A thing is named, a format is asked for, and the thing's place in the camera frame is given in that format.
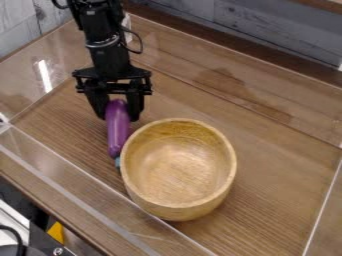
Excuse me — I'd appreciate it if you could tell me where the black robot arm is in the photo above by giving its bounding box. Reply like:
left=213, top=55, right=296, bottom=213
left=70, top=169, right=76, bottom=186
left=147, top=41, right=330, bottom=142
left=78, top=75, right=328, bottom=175
left=51, top=0, right=153, bottom=122

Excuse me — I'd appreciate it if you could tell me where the purple toy eggplant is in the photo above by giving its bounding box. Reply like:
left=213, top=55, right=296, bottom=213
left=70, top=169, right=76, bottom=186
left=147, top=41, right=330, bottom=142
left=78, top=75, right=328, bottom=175
left=106, top=99, right=130, bottom=167

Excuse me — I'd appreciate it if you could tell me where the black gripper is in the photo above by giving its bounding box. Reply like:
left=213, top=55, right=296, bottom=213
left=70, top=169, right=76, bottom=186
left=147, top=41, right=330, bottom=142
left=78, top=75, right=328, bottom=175
left=72, top=43, right=153, bottom=122

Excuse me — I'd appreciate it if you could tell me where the black device with yellow label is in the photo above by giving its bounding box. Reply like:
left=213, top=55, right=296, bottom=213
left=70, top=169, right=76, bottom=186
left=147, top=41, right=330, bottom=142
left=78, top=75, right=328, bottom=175
left=0, top=219, right=79, bottom=256

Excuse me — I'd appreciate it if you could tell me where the black cable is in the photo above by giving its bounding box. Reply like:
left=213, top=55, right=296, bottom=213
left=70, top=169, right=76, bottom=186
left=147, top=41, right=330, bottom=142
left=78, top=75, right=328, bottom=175
left=119, top=26, right=145, bottom=55

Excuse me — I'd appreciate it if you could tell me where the clear acrylic tray enclosure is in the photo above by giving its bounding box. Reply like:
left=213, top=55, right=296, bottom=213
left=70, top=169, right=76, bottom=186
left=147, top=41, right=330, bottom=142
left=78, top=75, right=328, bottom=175
left=0, top=15, right=342, bottom=256

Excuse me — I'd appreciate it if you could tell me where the brown wooden bowl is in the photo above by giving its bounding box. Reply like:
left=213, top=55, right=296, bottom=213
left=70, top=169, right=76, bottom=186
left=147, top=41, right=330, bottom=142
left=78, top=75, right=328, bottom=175
left=121, top=118, right=238, bottom=221

